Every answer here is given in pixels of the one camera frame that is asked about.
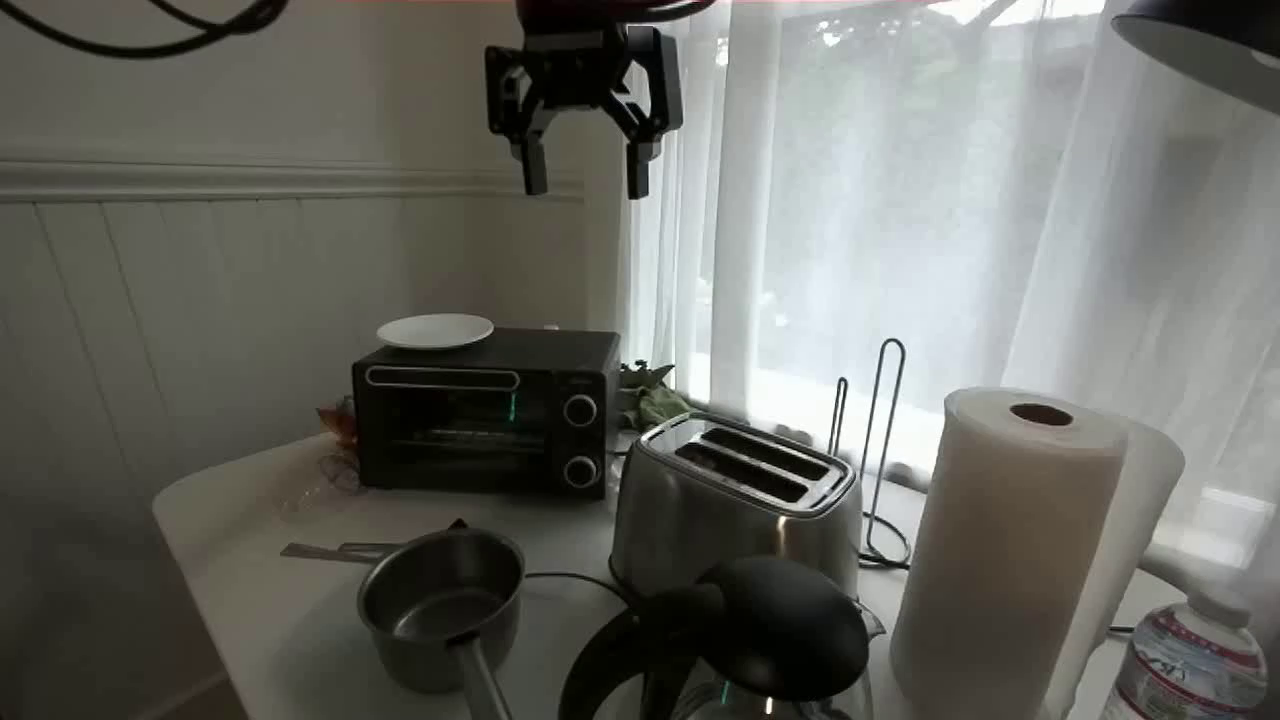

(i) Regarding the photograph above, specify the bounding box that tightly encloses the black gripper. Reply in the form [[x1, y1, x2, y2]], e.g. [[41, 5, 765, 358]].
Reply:
[[482, 22, 689, 203]]

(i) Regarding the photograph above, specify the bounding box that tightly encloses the white plate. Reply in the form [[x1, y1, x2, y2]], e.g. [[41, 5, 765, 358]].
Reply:
[[373, 307, 500, 358]]

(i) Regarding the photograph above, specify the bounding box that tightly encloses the black toaster oven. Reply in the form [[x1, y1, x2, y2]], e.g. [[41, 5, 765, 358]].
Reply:
[[350, 326, 626, 502]]

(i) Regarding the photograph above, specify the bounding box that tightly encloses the green leafy item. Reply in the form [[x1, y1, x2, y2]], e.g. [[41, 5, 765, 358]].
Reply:
[[612, 358, 701, 435]]

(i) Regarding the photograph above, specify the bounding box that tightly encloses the white sheer curtain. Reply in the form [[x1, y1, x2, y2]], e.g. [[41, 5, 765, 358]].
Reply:
[[617, 0, 1280, 615]]

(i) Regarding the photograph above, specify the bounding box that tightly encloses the silver toaster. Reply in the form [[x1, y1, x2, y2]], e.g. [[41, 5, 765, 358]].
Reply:
[[610, 409, 870, 606]]

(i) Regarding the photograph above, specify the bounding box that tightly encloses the silver saucepan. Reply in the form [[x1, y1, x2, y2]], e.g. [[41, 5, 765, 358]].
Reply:
[[356, 519, 529, 720]]

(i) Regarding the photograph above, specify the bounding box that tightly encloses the glass kettle with black lid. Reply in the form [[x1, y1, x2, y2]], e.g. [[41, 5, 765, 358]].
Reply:
[[555, 551, 884, 720]]

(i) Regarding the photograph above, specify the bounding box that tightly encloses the black dome shade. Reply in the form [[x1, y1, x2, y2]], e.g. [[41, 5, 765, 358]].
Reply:
[[1112, 0, 1280, 117]]

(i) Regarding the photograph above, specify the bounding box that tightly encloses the white paper towel roll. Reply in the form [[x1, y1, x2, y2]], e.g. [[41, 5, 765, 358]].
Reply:
[[889, 384, 1189, 720]]

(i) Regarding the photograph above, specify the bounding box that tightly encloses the water bottle with label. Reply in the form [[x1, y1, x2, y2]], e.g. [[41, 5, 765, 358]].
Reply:
[[1098, 591, 1274, 720]]

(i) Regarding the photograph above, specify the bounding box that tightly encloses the oven door handle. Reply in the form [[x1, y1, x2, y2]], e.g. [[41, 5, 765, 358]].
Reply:
[[362, 364, 523, 396]]

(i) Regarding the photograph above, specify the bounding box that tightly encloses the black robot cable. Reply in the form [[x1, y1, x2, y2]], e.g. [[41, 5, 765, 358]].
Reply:
[[0, 0, 293, 59]]

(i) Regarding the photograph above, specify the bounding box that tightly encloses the wire paper towel holder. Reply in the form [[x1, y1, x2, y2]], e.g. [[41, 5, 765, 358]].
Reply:
[[824, 333, 918, 577]]

